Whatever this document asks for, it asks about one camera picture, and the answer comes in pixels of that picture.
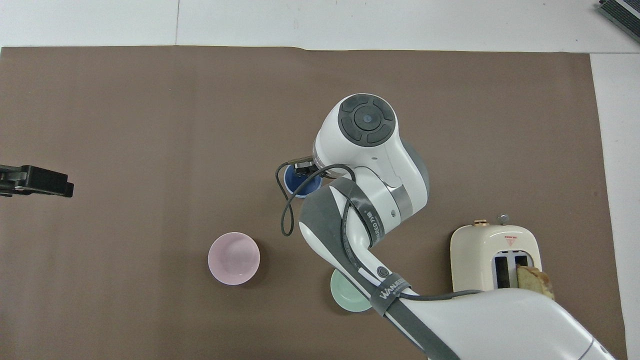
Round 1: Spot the bread slice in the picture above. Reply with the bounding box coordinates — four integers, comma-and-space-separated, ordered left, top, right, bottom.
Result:
516, 265, 555, 301

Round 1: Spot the green cup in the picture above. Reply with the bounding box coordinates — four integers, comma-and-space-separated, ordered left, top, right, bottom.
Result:
330, 268, 374, 313

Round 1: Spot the blue cup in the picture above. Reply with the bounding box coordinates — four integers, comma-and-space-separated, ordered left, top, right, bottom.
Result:
283, 164, 323, 199

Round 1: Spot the cream toaster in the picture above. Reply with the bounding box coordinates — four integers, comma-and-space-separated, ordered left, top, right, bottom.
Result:
449, 214, 543, 296

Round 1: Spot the black stand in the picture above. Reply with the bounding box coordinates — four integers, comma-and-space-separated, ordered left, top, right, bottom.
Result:
598, 0, 640, 29

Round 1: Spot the black cable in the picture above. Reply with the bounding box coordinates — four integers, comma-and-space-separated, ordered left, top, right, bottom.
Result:
275, 156, 357, 237

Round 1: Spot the pink cup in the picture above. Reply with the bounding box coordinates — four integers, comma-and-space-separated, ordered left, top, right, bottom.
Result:
207, 231, 261, 286

